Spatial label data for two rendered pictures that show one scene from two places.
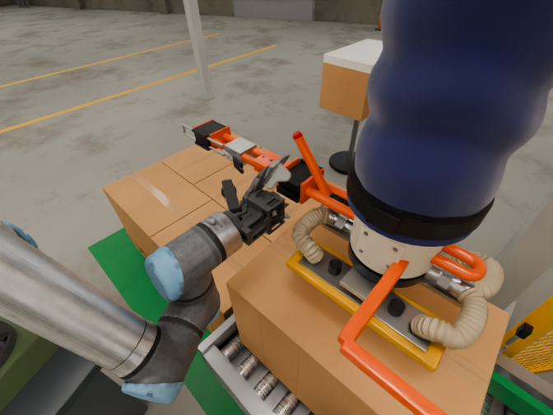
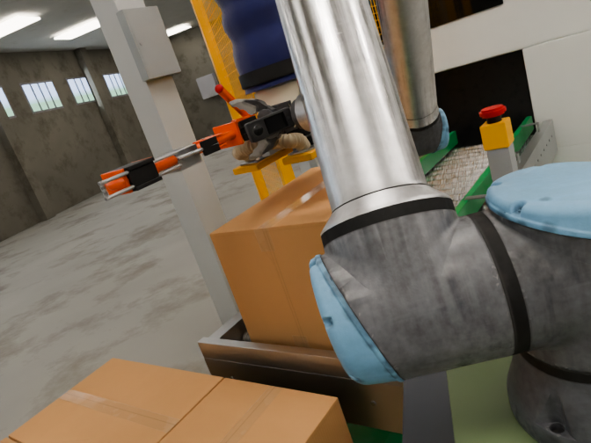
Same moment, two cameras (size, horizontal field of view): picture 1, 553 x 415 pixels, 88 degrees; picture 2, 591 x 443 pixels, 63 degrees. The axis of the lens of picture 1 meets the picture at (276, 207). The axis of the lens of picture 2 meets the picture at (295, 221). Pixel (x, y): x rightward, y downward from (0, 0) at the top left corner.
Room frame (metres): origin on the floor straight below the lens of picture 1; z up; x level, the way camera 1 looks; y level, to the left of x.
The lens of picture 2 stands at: (0.59, 1.23, 1.28)
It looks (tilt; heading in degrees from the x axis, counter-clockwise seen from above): 16 degrees down; 265
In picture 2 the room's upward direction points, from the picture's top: 19 degrees counter-clockwise
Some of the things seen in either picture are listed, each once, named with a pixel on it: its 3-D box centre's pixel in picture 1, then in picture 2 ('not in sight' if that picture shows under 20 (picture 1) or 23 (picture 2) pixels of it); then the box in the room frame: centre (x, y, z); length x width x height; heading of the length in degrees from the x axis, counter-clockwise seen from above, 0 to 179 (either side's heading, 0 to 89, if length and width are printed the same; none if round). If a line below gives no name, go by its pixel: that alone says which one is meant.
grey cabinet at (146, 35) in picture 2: not in sight; (149, 43); (0.76, -1.14, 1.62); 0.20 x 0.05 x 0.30; 45
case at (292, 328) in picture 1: (348, 330); (335, 246); (0.38, -0.21, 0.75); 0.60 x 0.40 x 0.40; 47
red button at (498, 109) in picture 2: not in sight; (492, 114); (-0.12, -0.02, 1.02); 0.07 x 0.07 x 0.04
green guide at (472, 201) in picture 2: not in sight; (507, 163); (-0.63, -0.86, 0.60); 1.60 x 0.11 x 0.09; 45
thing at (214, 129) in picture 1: (212, 133); (131, 177); (0.80, 0.19, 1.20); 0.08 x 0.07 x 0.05; 46
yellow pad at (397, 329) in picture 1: (362, 289); (324, 136); (0.31, -0.17, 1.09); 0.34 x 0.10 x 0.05; 46
